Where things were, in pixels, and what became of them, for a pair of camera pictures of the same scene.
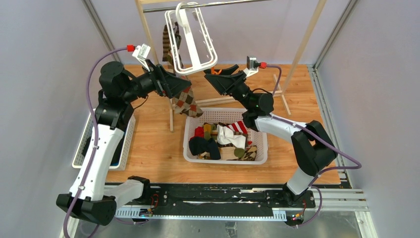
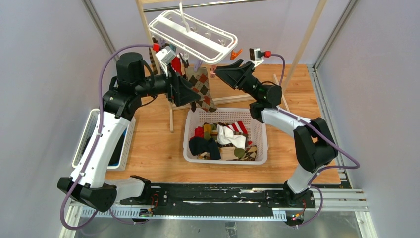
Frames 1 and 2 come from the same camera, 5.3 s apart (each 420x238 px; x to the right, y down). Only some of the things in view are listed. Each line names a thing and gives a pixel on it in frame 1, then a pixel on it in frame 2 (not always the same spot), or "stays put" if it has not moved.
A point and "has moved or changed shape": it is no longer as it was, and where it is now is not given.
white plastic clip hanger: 191,47 has moved or changed shape
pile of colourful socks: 222,141 stays put
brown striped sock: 167,56 has moved or changed shape
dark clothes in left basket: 121,126 stays put
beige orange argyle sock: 184,102 -> 199,82
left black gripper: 165,83 stays put
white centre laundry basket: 222,115 stays put
